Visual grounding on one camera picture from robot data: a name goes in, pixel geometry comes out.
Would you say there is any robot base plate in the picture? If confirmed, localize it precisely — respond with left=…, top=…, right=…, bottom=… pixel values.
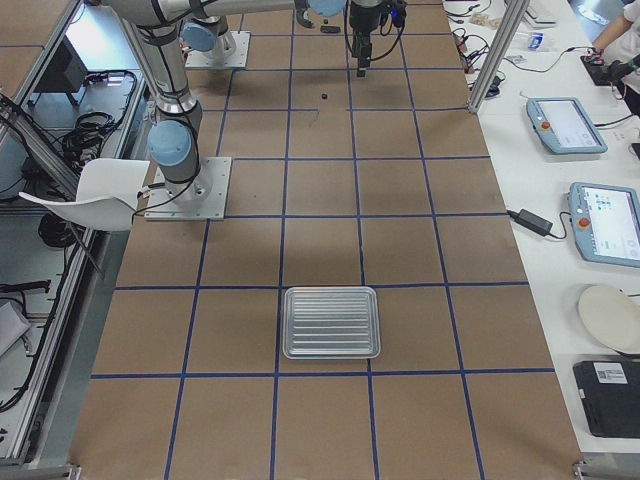
left=183, top=31, right=251, bottom=70

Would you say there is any black flat box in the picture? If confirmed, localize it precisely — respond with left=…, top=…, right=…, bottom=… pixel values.
left=573, top=361, right=639, bottom=439

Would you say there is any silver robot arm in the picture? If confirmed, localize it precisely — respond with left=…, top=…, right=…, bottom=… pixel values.
left=108, top=0, right=406, bottom=153

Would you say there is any olive brake shoe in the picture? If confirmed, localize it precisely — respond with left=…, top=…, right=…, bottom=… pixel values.
left=295, top=8, right=315, bottom=29

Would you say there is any teach pendant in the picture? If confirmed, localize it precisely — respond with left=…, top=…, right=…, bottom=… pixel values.
left=567, top=182, right=639, bottom=268
left=525, top=97, right=608, bottom=155

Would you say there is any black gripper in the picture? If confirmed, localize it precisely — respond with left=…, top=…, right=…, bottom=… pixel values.
left=348, top=0, right=383, bottom=78

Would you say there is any far teach pendant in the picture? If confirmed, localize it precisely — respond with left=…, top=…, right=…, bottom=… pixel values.
left=525, top=97, right=608, bottom=155

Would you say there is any black power adapter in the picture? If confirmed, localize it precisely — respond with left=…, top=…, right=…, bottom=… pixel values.
left=507, top=209, right=553, bottom=237

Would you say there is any bag of wooden pieces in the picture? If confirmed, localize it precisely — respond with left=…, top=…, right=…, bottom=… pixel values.
left=469, top=13, right=501, bottom=30

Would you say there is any white round plate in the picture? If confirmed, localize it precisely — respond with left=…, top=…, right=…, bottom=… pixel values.
left=578, top=285, right=639, bottom=356

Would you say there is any aluminium frame post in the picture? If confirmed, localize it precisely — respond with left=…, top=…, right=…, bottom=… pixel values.
left=467, top=0, right=529, bottom=114

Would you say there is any near teach pendant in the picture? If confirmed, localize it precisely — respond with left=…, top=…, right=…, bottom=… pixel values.
left=567, top=182, right=639, bottom=268

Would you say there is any white chair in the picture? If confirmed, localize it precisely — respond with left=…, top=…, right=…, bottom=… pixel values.
left=19, top=158, right=150, bottom=231

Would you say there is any silver ribbed metal tray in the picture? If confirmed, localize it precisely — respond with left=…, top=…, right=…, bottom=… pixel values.
left=282, top=286, right=382, bottom=360

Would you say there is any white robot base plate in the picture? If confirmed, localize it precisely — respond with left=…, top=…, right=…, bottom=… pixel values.
left=143, top=157, right=232, bottom=221

